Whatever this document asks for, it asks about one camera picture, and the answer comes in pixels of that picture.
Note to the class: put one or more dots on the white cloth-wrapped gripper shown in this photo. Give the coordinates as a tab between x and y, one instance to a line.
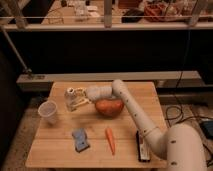
94	93

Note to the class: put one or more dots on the clear plastic bottle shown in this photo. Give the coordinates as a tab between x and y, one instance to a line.
72	98

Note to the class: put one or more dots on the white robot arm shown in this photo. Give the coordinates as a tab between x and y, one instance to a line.
181	145

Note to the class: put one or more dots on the orange bowl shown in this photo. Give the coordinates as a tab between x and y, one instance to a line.
109	108

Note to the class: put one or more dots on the translucent plastic cup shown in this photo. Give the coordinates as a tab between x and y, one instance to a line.
48	111

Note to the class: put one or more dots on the wooden table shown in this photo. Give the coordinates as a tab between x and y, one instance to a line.
53	146

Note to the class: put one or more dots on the blue sponge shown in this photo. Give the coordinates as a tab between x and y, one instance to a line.
80	140

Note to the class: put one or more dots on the orange carrot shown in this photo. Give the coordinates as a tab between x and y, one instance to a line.
111	140

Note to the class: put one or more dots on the diagonal metal pole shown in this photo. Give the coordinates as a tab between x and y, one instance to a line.
27	70

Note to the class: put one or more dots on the black rectangular device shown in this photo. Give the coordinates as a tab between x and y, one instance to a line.
143	149

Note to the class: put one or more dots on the black object on shelf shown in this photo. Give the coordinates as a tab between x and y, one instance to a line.
132	16

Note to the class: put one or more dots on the red object on shelf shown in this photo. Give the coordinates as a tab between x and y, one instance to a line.
162	13

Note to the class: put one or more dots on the metal frame rail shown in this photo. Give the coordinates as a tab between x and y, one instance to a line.
97	15

